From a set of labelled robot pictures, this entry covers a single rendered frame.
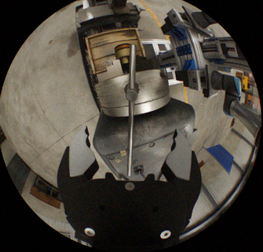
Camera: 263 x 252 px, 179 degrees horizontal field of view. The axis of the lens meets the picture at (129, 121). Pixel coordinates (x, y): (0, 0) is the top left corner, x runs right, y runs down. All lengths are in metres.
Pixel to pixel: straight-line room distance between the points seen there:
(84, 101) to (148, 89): 1.40
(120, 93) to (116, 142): 0.15
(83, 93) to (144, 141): 1.39
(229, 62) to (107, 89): 0.88
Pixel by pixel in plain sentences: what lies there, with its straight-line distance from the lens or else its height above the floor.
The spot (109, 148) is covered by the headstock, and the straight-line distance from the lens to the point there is 0.29.
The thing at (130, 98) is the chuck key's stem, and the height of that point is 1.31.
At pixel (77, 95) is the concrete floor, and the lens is 1.59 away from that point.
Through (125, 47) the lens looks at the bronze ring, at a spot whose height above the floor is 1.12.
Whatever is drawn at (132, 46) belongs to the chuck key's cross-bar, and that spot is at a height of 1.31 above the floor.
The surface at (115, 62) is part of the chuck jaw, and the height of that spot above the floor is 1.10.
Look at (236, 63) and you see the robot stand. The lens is 0.85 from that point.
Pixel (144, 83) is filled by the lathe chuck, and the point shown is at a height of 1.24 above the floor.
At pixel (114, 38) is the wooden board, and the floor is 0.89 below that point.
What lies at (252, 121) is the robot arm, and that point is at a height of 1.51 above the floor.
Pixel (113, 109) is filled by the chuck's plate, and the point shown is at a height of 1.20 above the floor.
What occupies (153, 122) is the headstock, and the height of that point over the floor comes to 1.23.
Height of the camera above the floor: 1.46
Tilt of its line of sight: 62 degrees down
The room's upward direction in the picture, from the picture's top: 154 degrees clockwise
